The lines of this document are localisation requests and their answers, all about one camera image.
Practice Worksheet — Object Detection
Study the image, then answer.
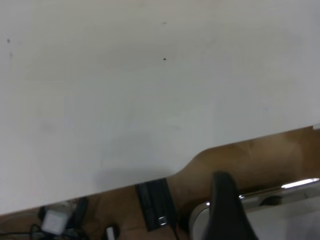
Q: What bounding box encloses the white and black plug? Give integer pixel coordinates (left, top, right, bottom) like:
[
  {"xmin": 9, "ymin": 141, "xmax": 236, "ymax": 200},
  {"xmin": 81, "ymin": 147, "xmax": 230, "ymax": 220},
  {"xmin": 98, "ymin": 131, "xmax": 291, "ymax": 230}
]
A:
[{"xmin": 105, "ymin": 225, "xmax": 121, "ymax": 240}]

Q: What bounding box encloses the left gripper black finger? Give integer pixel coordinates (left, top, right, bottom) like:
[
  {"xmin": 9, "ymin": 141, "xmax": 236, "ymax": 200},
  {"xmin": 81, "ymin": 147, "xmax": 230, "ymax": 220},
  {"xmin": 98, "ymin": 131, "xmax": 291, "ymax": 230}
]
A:
[{"xmin": 201, "ymin": 171, "xmax": 260, "ymax": 240}]

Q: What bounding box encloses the black cable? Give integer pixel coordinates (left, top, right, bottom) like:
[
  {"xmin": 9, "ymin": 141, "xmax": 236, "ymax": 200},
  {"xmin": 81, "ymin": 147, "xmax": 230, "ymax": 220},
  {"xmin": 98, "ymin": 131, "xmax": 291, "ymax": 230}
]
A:
[{"xmin": 0, "ymin": 223, "xmax": 45, "ymax": 240}]

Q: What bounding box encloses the white power adapter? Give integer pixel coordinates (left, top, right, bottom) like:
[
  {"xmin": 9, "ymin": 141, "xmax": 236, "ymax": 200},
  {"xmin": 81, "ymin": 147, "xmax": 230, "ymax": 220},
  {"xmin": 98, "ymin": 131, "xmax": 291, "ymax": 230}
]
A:
[{"xmin": 41, "ymin": 209, "xmax": 70, "ymax": 236}]

